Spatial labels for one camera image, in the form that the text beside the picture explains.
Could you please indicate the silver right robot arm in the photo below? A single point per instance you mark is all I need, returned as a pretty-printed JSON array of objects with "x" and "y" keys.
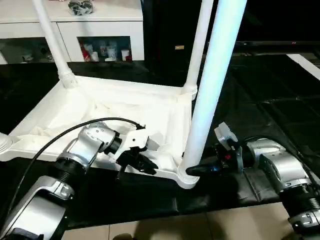
[{"x": 280, "y": 170}]

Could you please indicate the black work mat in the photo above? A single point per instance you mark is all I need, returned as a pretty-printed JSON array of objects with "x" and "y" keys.
[{"x": 280, "y": 95}]

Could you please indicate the glossy black long bar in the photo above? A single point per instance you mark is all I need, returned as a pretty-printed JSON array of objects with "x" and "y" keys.
[{"x": 280, "y": 43}]

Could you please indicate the white cabinet with glass doors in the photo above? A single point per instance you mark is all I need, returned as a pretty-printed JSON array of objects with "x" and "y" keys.
[{"x": 90, "y": 25}]

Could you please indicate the crumpled silver black object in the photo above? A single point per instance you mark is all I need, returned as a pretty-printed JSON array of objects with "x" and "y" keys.
[{"x": 80, "y": 7}]

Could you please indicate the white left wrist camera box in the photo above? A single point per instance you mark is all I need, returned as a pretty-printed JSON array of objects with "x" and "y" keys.
[{"x": 134, "y": 139}]

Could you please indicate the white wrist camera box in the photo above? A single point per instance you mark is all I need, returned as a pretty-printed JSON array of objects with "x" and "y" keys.
[
  {"x": 226, "y": 135},
  {"x": 134, "y": 139}
]

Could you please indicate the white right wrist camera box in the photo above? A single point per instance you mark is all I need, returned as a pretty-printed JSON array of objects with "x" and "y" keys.
[{"x": 226, "y": 135}]

